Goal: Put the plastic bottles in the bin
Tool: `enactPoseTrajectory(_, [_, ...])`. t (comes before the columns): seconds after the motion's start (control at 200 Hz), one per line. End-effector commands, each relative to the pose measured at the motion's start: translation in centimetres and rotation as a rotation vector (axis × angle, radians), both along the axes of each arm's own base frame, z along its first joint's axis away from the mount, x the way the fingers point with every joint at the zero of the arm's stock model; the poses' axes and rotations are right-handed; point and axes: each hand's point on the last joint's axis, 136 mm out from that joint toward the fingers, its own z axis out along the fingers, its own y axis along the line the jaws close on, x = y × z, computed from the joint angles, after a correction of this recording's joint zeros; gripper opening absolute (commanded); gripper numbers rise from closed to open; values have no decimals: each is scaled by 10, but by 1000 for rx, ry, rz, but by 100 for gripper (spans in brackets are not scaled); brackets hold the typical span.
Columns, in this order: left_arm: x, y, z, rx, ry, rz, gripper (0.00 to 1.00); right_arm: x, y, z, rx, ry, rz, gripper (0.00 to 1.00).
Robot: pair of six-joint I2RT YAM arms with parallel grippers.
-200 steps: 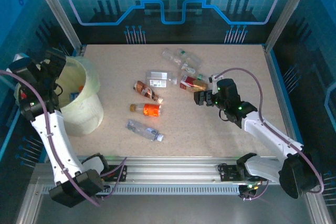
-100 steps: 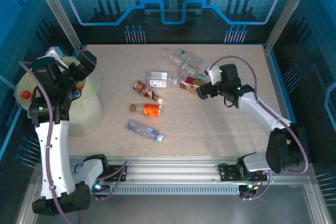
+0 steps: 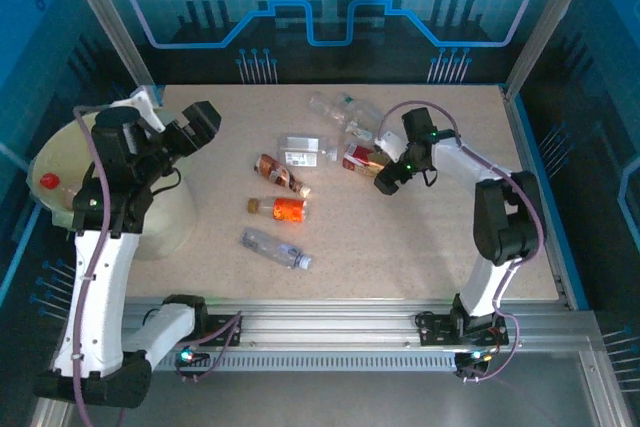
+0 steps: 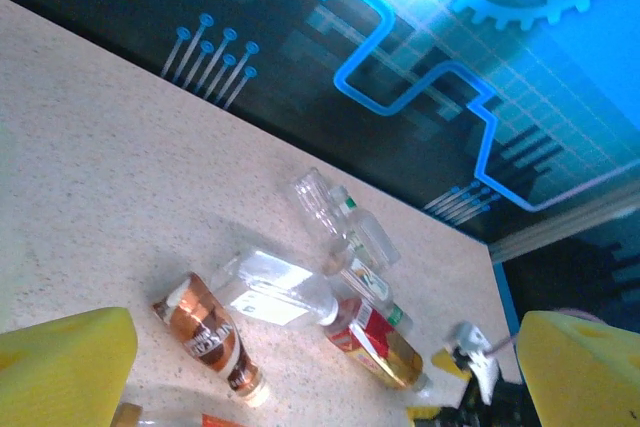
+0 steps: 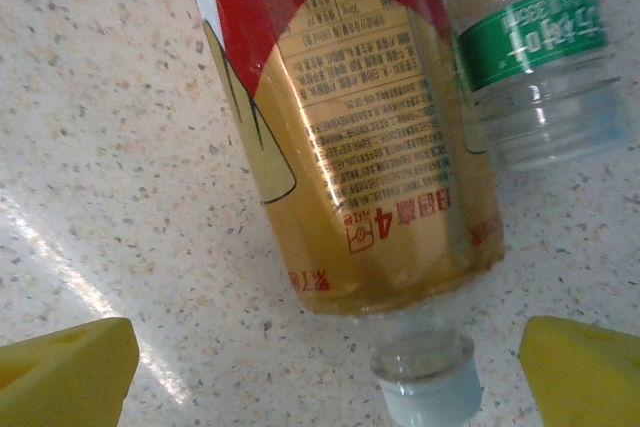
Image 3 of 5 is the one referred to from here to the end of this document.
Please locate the red label bottle green cap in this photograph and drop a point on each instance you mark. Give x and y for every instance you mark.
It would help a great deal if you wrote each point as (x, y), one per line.
(357, 157)

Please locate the red label cola bottle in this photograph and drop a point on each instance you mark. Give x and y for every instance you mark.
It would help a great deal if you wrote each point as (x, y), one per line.
(49, 180)

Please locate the brown label bottle white cap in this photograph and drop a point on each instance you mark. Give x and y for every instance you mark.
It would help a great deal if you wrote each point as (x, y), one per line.
(274, 171)

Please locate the orange label bottle gold cap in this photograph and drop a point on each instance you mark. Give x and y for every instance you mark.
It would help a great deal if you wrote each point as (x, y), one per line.
(287, 209)

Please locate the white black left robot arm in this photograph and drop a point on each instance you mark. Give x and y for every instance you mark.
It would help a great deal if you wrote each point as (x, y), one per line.
(95, 297)

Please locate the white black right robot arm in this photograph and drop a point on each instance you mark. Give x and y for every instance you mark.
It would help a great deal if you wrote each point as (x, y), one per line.
(482, 287)

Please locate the pale yellow plastic bin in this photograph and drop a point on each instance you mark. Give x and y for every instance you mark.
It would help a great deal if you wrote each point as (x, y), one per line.
(170, 217)

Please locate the clear bottle green cap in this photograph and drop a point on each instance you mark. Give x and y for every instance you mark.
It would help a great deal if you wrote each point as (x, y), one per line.
(367, 114)

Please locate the crumpled clear plastic bottle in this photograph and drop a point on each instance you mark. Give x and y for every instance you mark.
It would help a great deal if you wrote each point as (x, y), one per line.
(325, 104)

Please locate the square clear bottle white label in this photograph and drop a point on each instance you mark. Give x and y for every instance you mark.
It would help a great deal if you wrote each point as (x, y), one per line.
(300, 147)

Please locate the long clear bottle blue label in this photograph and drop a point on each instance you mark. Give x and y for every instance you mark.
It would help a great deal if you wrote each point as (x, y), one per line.
(280, 251)

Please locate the steel lower platform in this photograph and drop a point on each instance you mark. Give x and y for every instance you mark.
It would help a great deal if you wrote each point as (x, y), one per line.
(350, 397)

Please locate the aluminium table side rail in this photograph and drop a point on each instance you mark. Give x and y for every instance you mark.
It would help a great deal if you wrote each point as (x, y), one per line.
(530, 147)

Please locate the aluminium frame post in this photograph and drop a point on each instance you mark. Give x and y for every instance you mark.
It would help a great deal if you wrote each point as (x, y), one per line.
(100, 12)
(550, 12)

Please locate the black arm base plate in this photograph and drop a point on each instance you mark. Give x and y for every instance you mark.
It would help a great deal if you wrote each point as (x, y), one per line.
(432, 329)
(215, 329)

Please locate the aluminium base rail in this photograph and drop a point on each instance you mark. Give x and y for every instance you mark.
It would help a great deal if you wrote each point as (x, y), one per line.
(325, 322)

